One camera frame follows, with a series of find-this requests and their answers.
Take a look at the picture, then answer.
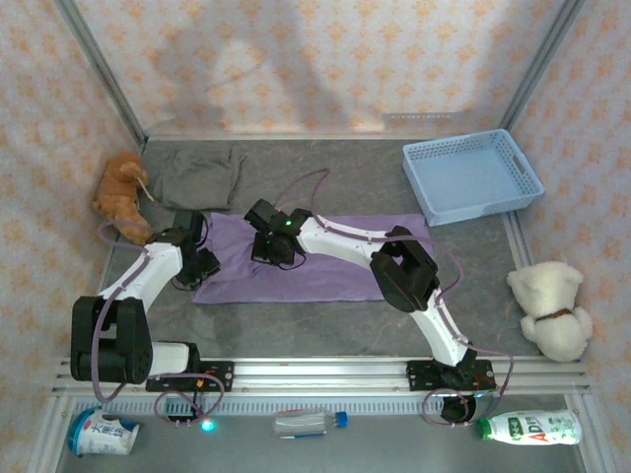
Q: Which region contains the purple t-shirt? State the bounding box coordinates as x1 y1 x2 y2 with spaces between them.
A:
191 212 435 305

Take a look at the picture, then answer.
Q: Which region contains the grey garment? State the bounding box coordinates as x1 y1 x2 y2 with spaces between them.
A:
154 149 248 212

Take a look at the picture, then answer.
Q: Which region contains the brown plush toy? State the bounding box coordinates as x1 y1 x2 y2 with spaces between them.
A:
92 152 158 246

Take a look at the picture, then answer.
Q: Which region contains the black controller box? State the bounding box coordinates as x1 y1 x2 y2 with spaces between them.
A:
441 393 480 425
165 399 218 434

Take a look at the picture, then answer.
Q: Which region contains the clear bottle with blue cap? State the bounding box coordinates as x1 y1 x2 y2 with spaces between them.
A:
273 411 350 439

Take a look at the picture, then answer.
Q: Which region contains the white blue yogurt cup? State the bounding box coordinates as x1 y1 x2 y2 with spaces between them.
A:
67 406 141 458

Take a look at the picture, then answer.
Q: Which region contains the blue plastic basket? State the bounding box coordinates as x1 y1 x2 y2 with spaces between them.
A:
402 128 546 228

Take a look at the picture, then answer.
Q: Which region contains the white plush toy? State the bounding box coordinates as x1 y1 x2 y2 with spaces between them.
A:
506 260 595 364

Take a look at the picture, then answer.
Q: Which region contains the white bottle with green cap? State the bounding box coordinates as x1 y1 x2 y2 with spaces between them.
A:
476 408 584 447

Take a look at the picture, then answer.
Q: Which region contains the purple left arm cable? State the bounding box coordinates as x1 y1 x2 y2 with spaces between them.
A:
91 220 226 426

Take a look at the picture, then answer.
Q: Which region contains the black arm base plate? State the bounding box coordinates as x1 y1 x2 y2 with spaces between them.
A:
403 359 496 393
145 360 235 393

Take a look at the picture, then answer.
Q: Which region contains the aluminium mounting rail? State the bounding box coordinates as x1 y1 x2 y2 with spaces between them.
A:
51 358 592 395

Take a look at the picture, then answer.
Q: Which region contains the white slotted cable duct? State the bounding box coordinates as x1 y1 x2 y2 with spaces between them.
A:
73 397 487 416

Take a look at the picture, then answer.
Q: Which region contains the aluminium frame post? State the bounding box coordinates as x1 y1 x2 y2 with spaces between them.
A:
497 0 587 133
52 0 149 152

